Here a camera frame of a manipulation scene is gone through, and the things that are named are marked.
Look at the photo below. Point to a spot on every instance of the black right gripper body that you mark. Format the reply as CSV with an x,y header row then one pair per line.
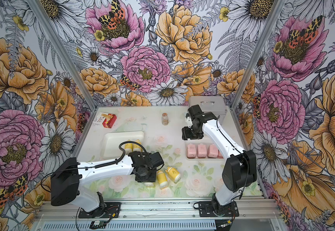
x,y
192,133

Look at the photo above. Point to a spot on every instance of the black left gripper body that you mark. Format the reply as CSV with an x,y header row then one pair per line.
x,y
148,176

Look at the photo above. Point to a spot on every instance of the pink pencil sharpener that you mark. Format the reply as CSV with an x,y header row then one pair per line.
x,y
191,151
201,151
220,155
212,151

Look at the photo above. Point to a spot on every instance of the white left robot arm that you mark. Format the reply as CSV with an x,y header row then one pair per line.
x,y
69,180

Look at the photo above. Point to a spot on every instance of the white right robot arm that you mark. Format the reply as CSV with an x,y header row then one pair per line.
x,y
239,170

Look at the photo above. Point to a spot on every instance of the white right storage tray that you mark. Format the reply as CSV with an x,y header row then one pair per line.
x,y
205,141

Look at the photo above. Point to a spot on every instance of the white storage tray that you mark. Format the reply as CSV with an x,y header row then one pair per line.
x,y
112,141
205,141

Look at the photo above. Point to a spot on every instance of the white left storage tray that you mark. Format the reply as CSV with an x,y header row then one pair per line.
x,y
112,141

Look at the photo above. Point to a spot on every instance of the small clear glass bottle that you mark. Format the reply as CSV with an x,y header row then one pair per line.
x,y
165,119

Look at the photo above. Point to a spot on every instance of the silver aluminium first aid case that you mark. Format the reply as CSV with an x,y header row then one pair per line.
x,y
214,104

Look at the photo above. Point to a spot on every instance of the red object behind left gripper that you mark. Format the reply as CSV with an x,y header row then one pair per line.
x,y
107,120

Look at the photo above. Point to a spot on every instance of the aluminium front rail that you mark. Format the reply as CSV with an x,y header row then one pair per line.
x,y
166,209

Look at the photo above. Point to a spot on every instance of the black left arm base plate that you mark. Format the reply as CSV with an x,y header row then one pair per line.
x,y
110,210

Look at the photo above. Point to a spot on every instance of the white vented cable duct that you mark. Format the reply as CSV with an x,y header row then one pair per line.
x,y
130,225

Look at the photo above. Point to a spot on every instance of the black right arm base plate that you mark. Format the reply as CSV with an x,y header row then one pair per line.
x,y
214,209

